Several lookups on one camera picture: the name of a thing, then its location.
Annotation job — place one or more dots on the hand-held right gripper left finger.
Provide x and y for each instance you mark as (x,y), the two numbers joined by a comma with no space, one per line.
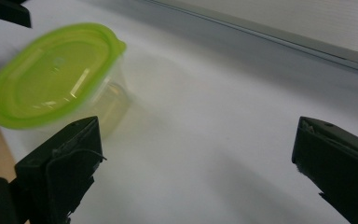
(62,168)

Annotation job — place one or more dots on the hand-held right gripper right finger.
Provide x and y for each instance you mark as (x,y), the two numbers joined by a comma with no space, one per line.
(338,165)

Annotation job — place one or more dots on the green-lidded clear plastic container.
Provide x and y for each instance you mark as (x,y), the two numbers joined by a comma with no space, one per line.
(52,74)

